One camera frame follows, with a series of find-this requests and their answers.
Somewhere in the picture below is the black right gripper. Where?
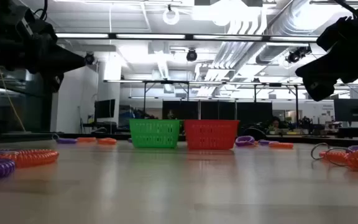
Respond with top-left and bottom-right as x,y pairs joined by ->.
295,34 -> 358,102

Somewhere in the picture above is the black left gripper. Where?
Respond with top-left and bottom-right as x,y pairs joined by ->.
26,20 -> 86,94

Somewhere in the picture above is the large black computer monitor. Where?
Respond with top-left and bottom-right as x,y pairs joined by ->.
333,98 -> 358,123

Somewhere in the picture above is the person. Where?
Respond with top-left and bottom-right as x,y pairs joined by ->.
268,116 -> 282,131

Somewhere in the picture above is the black partition panel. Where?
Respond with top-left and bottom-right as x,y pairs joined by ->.
200,100 -> 236,121
162,100 -> 199,121
236,100 -> 273,121

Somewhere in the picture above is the long ceiling light strip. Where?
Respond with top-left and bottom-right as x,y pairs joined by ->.
54,32 -> 319,44

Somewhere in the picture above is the thin black metal scaffold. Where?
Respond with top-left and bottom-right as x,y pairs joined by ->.
141,79 -> 300,121

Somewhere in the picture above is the green plastic basket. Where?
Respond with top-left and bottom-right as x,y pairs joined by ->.
129,118 -> 181,149

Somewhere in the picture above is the red plastic basket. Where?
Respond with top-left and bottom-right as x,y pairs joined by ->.
184,119 -> 240,151

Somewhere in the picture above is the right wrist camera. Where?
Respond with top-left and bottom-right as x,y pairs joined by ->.
317,17 -> 358,52

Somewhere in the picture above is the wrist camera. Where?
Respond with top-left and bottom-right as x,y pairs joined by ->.
12,6 -> 36,37
317,17 -> 358,52

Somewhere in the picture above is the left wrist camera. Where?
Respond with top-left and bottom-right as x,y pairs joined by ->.
12,6 -> 36,37

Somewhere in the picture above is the silver ventilation duct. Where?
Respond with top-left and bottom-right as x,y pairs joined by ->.
255,0 -> 338,65

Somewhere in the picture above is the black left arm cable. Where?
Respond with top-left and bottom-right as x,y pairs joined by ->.
33,0 -> 49,22

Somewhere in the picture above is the yellow hanging cable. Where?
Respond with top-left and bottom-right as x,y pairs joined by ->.
0,65 -> 27,132

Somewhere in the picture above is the black arched clamp handle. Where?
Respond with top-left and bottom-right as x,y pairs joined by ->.
240,126 -> 267,141
90,126 -> 109,135

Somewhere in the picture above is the black aluminium rig frame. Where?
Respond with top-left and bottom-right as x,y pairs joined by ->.
0,132 -> 358,147

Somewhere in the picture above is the white ring light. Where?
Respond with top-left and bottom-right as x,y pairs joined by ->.
162,6 -> 181,26

